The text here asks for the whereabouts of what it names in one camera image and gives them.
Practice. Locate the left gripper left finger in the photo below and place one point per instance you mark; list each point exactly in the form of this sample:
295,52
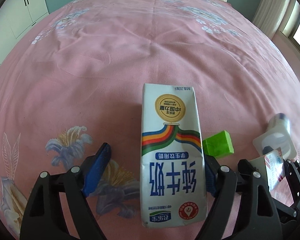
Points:
43,217

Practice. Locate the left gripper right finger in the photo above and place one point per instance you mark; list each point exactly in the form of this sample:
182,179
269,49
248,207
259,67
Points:
225,184

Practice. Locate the green toy brick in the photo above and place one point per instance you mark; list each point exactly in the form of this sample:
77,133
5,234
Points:
219,145

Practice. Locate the white blue bottle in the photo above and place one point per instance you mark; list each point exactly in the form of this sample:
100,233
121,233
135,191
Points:
277,135

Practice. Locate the white milk carton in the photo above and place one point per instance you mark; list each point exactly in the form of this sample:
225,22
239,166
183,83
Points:
172,166

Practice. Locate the small white paper box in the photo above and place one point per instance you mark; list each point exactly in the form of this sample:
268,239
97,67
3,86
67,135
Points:
271,167

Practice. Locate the pink floral bed cover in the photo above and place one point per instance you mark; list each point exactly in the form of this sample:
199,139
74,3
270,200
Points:
75,81

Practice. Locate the white wardrobe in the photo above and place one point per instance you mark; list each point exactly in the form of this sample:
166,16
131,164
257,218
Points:
17,17

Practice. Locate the white curtain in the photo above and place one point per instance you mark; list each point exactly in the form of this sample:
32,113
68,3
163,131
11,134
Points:
269,16

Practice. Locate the window with frame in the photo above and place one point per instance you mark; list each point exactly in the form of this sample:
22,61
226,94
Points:
291,23

